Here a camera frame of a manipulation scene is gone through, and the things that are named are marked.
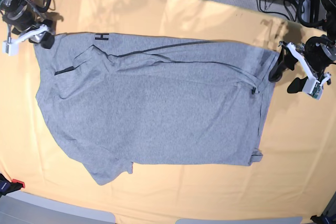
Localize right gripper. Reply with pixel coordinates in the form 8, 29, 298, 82
10, 19, 55, 49

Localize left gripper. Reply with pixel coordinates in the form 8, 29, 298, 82
268, 36, 335, 94

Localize grey t-shirt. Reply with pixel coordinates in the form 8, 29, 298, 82
34, 33, 278, 185

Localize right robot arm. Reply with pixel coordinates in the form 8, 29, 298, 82
1, 0, 55, 55

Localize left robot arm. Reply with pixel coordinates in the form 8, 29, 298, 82
268, 0, 335, 100

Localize black clamp right corner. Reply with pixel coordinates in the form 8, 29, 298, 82
310, 215, 335, 224

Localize red and black clamp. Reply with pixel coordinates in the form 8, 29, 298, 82
0, 174, 25, 197

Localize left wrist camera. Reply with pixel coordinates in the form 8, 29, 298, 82
302, 79, 323, 100

